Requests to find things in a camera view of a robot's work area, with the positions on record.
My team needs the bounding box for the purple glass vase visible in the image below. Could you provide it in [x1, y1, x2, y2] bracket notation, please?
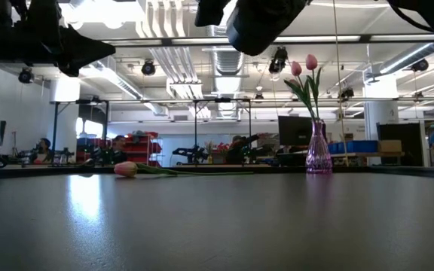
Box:
[305, 119, 334, 175]

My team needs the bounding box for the yellow-pink tulip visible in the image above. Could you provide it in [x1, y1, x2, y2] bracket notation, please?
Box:
[113, 160, 255, 178]

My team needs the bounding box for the black upright panel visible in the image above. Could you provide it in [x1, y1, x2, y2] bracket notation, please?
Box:
[376, 123, 424, 167]

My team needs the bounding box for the wooden shelf board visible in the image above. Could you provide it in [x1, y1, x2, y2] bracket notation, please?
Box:
[332, 151, 405, 159]

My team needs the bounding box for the thin hanging cord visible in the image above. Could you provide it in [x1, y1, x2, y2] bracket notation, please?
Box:
[332, 0, 350, 166]

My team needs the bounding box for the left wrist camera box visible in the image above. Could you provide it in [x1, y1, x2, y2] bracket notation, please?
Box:
[26, 0, 63, 29]

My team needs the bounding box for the black ceiling camera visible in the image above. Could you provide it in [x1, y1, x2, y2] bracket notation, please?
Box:
[411, 58, 429, 73]
[17, 67, 35, 84]
[339, 87, 356, 101]
[141, 59, 157, 77]
[268, 47, 289, 75]

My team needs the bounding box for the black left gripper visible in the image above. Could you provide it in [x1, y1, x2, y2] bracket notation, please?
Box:
[0, 22, 117, 78]

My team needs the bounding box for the black table frame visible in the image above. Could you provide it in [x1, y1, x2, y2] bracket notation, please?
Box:
[0, 163, 434, 181]

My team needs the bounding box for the black workcell frame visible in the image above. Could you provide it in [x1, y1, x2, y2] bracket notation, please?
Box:
[50, 97, 254, 166]

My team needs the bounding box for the brown cardboard box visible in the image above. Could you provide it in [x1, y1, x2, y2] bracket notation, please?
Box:
[377, 140, 403, 154]

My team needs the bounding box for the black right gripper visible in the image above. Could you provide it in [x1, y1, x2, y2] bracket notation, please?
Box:
[194, 0, 309, 56]

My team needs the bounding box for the blue plastic bin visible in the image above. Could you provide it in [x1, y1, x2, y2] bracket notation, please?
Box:
[328, 141, 348, 154]
[347, 140, 379, 154]

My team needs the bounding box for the black overhead light bar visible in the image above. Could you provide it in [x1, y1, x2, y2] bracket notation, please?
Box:
[103, 34, 434, 49]

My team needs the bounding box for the red bin rack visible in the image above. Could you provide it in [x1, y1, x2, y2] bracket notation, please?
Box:
[124, 130, 164, 166]

